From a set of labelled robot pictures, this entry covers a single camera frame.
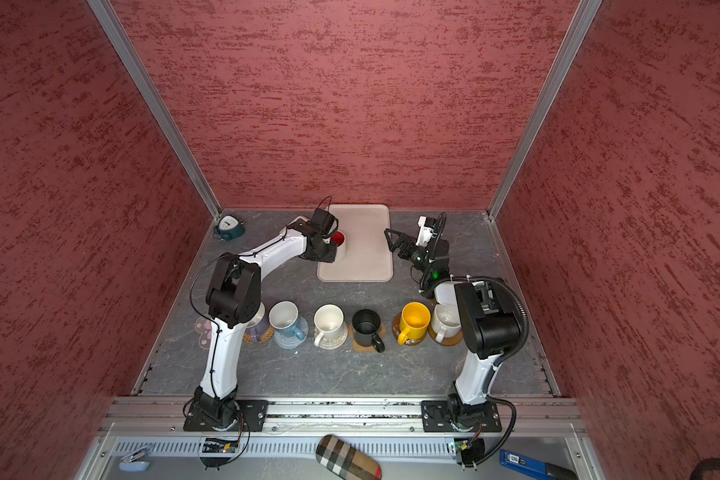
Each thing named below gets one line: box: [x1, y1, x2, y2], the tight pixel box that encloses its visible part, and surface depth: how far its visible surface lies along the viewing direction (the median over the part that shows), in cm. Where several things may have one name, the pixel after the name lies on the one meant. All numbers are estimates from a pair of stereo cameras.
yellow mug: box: [398, 301, 431, 345], surface depth 85 cm
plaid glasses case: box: [315, 434, 383, 480], surface depth 67 cm
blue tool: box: [499, 449, 580, 480], surface depth 67 cm
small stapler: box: [119, 445, 150, 473], surface depth 68 cm
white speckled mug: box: [431, 304, 462, 343], surface depth 83 cm
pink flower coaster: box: [194, 316, 212, 349], surface depth 90 cm
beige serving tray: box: [317, 204, 393, 283], surface depth 108 cm
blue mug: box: [268, 300, 305, 340], surface depth 85 cm
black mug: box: [352, 309, 385, 353], surface depth 84 cm
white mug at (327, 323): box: [313, 304, 344, 347], surface depth 84 cm
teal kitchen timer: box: [214, 215, 245, 241], surface depth 112 cm
